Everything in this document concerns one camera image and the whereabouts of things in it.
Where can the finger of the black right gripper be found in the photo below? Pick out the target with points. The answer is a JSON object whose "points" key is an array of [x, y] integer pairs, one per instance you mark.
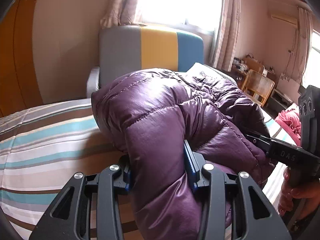
{"points": [[257, 139]]}

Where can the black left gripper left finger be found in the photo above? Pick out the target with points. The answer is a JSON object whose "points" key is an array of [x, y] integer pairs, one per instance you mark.
{"points": [[69, 214]]}

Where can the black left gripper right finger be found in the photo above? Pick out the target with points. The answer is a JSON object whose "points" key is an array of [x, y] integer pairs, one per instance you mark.
{"points": [[235, 195]]}

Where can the purple down jacket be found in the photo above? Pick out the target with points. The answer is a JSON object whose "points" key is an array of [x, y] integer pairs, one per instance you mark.
{"points": [[149, 114]]}

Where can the right hand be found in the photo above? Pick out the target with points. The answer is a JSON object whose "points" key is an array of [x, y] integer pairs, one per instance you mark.
{"points": [[308, 191]]}

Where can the pink cloth on bed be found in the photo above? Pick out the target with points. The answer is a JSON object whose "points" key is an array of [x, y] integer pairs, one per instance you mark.
{"points": [[289, 120]]}

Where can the wooden chair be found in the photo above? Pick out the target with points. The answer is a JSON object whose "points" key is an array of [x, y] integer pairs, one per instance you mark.
{"points": [[257, 87]]}

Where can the striped bed cover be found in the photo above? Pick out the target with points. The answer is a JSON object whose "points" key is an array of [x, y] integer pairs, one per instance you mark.
{"points": [[42, 147]]}

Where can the cluttered wooden desk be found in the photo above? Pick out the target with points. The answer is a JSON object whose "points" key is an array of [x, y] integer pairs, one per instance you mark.
{"points": [[248, 62]]}

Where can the white pillow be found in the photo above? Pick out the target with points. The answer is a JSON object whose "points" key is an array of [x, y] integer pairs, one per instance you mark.
{"points": [[199, 69]]}

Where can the white air conditioner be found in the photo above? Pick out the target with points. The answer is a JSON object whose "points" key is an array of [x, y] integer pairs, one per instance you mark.
{"points": [[285, 18]]}

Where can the orange wooden wardrobe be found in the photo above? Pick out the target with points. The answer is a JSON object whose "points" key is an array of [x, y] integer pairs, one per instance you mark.
{"points": [[19, 87]]}

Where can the grey yellow blue headboard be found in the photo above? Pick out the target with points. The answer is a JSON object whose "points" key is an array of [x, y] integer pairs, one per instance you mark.
{"points": [[129, 48]]}

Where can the pink patterned curtain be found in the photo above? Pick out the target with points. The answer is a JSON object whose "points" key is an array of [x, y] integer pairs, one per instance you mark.
{"points": [[119, 12]]}

